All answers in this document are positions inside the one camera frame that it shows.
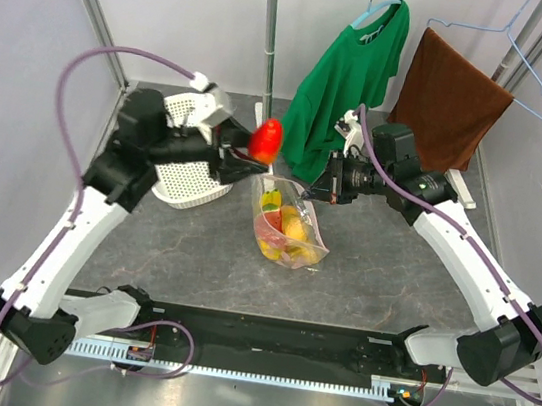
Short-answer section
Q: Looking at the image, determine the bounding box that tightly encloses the watermelon slice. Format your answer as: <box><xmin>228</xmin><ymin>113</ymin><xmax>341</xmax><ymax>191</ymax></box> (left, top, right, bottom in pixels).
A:
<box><xmin>253</xmin><ymin>210</ymin><xmax>287</xmax><ymax>249</ymax></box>

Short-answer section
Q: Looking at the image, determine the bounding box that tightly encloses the yellow mango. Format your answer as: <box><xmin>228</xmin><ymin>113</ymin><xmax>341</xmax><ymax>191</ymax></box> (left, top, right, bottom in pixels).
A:
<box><xmin>258</xmin><ymin>241</ymin><xmax>322</xmax><ymax>269</ymax></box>

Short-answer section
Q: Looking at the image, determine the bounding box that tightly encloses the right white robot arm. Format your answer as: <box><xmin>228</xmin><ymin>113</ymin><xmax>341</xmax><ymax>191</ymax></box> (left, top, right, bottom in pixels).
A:
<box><xmin>306</xmin><ymin>110</ymin><xmax>542</xmax><ymax>387</ymax></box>

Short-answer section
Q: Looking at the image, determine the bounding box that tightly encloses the red mango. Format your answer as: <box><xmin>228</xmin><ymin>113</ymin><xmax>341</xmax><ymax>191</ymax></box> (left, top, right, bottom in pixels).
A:
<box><xmin>247</xmin><ymin>118</ymin><xmax>284</xmax><ymax>165</ymax></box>

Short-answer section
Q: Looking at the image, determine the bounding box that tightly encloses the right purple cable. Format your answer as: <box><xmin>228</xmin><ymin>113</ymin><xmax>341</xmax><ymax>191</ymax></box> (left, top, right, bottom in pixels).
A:
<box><xmin>317</xmin><ymin>102</ymin><xmax>542</xmax><ymax>406</ymax></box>

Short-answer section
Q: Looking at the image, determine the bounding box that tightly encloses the pale yellow pear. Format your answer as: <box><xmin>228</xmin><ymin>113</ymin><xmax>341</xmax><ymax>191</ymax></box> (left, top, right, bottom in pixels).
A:
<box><xmin>282</xmin><ymin>217</ymin><xmax>309</xmax><ymax>242</ymax></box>

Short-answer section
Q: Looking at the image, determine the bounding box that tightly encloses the white perforated plastic basket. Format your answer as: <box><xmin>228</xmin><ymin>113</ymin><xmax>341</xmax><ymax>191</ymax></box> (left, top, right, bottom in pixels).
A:
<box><xmin>152</xmin><ymin>92</ymin><xmax>233</xmax><ymax>210</ymax></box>

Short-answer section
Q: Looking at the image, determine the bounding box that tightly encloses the brown towel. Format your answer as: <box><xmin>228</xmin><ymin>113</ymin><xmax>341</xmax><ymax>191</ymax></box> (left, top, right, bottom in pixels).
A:
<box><xmin>388</xmin><ymin>27</ymin><xmax>514</xmax><ymax>173</ymax></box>

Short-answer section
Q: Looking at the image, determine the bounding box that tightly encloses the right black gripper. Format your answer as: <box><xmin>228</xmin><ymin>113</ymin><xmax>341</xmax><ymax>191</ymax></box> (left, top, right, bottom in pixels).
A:
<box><xmin>302</xmin><ymin>144</ymin><xmax>396</xmax><ymax>211</ymax></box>

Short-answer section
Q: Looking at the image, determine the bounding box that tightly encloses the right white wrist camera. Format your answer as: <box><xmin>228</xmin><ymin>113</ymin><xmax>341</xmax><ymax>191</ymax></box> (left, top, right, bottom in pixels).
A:
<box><xmin>335</xmin><ymin>110</ymin><xmax>365</xmax><ymax>155</ymax></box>

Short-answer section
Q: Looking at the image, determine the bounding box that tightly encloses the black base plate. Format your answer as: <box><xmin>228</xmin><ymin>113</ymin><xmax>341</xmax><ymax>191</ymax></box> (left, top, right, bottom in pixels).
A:
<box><xmin>58</xmin><ymin>277</ymin><xmax>456</xmax><ymax>403</ymax></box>

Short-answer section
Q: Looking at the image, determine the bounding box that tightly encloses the teal shirt hanger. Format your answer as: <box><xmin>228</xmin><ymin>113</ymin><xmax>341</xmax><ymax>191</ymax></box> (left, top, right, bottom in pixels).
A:
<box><xmin>350</xmin><ymin>0</ymin><xmax>402</xmax><ymax>29</ymax></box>

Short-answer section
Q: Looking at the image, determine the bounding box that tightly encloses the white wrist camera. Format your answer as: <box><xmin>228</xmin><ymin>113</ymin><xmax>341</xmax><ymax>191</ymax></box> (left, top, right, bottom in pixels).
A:
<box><xmin>335</xmin><ymin>110</ymin><xmax>365</xmax><ymax>155</ymax></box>
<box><xmin>183</xmin><ymin>71</ymin><xmax>233</xmax><ymax>145</ymax></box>

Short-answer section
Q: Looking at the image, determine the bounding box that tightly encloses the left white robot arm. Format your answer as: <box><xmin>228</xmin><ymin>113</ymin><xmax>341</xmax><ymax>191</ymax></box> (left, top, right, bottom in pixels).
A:
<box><xmin>0</xmin><ymin>88</ymin><xmax>283</xmax><ymax>365</ymax></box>

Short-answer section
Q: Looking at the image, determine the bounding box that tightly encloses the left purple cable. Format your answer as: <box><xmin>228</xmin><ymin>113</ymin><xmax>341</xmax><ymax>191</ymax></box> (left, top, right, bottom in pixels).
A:
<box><xmin>0</xmin><ymin>32</ymin><xmax>236</xmax><ymax>406</ymax></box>

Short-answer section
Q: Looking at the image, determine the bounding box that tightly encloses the yellow banana bunch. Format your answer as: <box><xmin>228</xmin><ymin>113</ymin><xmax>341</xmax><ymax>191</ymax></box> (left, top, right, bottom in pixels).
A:
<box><xmin>260</xmin><ymin>188</ymin><xmax>282</xmax><ymax>213</ymax></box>

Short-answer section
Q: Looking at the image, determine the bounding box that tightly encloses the orange peach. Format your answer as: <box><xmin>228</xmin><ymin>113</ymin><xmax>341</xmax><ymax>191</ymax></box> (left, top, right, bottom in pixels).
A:
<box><xmin>280</xmin><ymin>205</ymin><xmax>300</xmax><ymax>221</ymax></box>

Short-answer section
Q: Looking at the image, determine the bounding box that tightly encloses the purple cable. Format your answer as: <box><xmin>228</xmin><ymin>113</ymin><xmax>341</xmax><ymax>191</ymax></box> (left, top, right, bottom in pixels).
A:
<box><xmin>317</xmin><ymin>102</ymin><xmax>542</xmax><ymax>406</ymax></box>
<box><xmin>0</xmin><ymin>32</ymin><xmax>236</xmax><ymax>406</ymax></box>

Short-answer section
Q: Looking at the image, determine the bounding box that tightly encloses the green t-shirt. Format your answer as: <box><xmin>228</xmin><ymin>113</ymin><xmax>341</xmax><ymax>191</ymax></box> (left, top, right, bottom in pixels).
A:
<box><xmin>281</xmin><ymin>0</ymin><xmax>411</xmax><ymax>183</ymax></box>

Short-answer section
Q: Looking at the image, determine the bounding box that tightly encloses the clear zip top bag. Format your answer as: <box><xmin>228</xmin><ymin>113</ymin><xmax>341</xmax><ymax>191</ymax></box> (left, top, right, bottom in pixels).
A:
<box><xmin>251</xmin><ymin>173</ymin><xmax>329</xmax><ymax>270</ymax></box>

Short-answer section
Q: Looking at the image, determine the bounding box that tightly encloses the white slotted cable duct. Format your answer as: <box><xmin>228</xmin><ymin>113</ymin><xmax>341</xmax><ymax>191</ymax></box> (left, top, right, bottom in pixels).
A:
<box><xmin>64</xmin><ymin>337</ymin><xmax>423</xmax><ymax>403</ymax></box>

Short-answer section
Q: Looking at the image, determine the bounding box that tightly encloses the light blue wire hanger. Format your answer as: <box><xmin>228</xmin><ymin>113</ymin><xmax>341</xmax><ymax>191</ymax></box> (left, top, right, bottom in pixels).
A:
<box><xmin>426</xmin><ymin>0</ymin><xmax>542</xmax><ymax>122</ymax></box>

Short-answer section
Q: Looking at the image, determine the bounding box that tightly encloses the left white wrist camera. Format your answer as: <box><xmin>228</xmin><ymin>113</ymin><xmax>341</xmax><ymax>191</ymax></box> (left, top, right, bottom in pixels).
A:
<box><xmin>183</xmin><ymin>71</ymin><xmax>233</xmax><ymax>145</ymax></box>

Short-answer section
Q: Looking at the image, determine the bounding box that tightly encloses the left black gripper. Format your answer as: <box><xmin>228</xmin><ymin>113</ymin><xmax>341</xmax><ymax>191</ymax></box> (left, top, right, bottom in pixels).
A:
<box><xmin>144</xmin><ymin>105</ymin><xmax>276</xmax><ymax>191</ymax></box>

